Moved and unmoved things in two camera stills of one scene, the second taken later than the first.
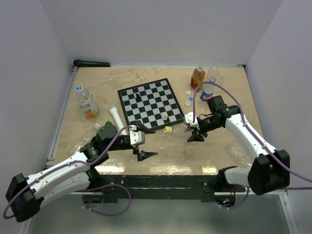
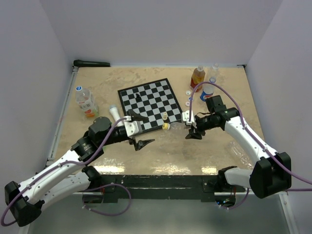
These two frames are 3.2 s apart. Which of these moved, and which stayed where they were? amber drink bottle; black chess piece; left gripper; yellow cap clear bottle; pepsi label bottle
Moved: yellow cap clear bottle; left gripper
Stayed: black chess piece; amber drink bottle; pepsi label bottle
